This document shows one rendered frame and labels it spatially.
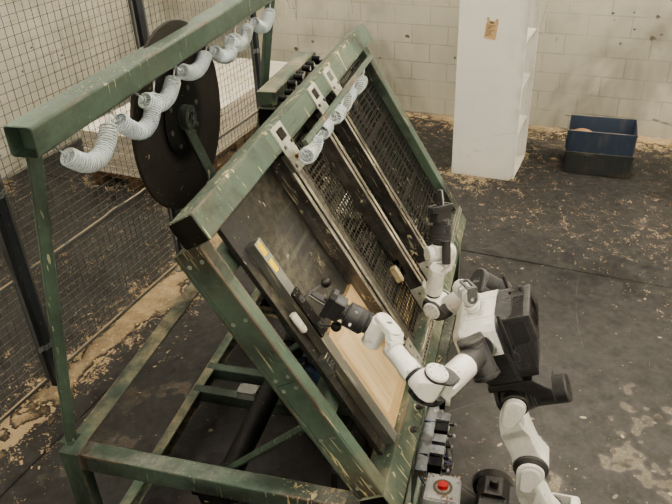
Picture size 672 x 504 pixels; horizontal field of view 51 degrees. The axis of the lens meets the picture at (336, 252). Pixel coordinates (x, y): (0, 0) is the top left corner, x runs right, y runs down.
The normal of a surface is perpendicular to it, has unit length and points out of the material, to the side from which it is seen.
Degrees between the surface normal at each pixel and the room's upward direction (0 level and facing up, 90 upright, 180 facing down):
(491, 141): 90
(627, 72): 90
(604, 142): 90
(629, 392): 0
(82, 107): 90
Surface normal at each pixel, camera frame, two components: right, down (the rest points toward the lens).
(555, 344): -0.04, -0.85
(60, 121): 0.97, 0.11
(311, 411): -0.26, 0.51
